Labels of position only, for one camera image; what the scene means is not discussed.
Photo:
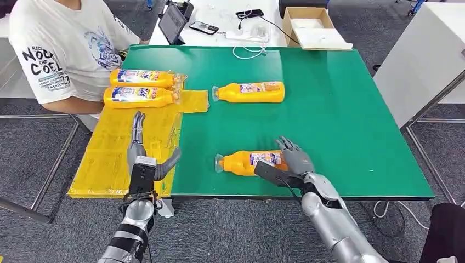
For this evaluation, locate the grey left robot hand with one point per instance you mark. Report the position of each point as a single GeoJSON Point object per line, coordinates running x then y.
{"type": "Point", "coordinates": [136, 156]}

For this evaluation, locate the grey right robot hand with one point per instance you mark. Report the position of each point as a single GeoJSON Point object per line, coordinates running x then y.
{"type": "Point", "coordinates": [299, 161]}

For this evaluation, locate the orange drink bottle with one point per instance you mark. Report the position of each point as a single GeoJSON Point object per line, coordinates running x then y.
{"type": "Point", "coordinates": [130, 98]}
{"type": "Point", "coordinates": [134, 78]}
{"type": "Point", "coordinates": [236, 163]}
{"type": "Point", "coordinates": [236, 93]}

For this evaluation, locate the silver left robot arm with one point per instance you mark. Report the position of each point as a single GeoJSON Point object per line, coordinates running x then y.
{"type": "Point", "coordinates": [132, 228]}

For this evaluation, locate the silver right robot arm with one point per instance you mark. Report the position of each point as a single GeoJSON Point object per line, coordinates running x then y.
{"type": "Point", "coordinates": [334, 221]}

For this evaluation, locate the yellow plastic sheet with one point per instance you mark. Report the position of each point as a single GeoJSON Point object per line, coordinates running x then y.
{"type": "Point", "coordinates": [112, 156]}

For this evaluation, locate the green table mat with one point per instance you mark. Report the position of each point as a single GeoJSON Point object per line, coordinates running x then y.
{"type": "Point", "coordinates": [345, 127]}

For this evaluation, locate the white table leg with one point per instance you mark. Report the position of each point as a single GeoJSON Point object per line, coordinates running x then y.
{"type": "Point", "coordinates": [166, 208]}

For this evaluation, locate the white table with metal legs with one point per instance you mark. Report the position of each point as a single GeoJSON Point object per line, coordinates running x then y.
{"type": "Point", "coordinates": [43, 181]}
{"type": "Point", "coordinates": [417, 65]}

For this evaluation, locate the person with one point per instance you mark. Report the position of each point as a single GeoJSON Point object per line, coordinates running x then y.
{"type": "Point", "coordinates": [61, 54]}

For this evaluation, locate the open cardboard box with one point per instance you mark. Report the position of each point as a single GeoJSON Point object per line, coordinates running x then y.
{"type": "Point", "coordinates": [316, 35]}

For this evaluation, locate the white power strip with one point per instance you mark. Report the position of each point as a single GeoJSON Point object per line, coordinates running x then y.
{"type": "Point", "coordinates": [247, 34]}

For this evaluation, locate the black tablet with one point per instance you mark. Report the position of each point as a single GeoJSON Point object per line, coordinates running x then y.
{"type": "Point", "coordinates": [171, 22]}

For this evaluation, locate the black tablet stand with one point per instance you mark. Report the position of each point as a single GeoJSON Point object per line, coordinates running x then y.
{"type": "Point", "coordinates": [184, 7]}

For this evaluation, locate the black power bank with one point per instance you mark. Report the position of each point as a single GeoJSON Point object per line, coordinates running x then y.
{"type": "Point", "coordinates": [249, 13]}

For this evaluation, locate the black bulky object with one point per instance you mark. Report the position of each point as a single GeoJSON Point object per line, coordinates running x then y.
{"type": "Point", "coordinates": [445, 236]}

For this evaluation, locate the white desk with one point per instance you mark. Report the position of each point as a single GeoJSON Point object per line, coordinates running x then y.
{"type": "Point", "coordinates": [218, 11]}

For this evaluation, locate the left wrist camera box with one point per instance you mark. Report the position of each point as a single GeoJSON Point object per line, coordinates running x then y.
{"type": "Point", "coordinates": [142, 178]}

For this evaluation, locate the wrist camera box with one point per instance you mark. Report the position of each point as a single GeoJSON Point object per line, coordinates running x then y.
{"type": "Point", "coordinates": [142, 178]}
{"type": "Point", "coordinates": [276, 174]}

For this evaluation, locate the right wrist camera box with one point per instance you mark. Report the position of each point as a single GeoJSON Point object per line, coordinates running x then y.
{"type": "Point", "coordinates": [276, 174]}

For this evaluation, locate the black smartphone with camera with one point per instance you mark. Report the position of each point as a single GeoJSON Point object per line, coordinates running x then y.
{"type": "Point", "coordinates": [203, 27]}

